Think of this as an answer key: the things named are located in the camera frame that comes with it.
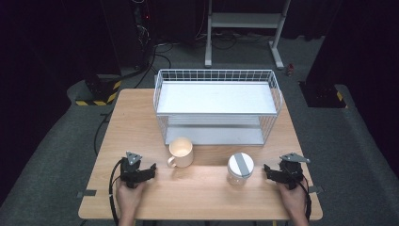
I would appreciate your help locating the person's right hand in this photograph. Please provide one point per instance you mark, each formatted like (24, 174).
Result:
(293, 199)

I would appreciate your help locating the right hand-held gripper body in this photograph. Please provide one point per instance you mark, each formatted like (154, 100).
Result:
(290, 172)

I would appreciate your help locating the clear jar with white lid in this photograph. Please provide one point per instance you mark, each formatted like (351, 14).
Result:
(240, 168)

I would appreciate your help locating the grey tape strip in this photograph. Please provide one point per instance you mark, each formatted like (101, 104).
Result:
(315, 189)
(87, 193)

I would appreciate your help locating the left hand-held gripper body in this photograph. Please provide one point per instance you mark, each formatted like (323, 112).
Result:
(131, 174)

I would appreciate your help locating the small red object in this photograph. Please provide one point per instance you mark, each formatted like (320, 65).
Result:
(290, 69)

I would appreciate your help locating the black equipment tower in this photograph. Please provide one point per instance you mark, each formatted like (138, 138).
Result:
(142, 31)

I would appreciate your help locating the cream ceramic cup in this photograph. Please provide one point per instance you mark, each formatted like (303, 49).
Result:
(181, 153)

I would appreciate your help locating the white metal stand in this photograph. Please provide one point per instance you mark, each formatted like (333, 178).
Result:
(244, 20)

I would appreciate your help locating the person's left hand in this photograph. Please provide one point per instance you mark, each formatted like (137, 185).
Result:
(128, 197)

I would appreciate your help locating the black yellow striped base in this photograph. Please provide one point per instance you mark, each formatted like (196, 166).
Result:
(323, 95)
(100, 92)

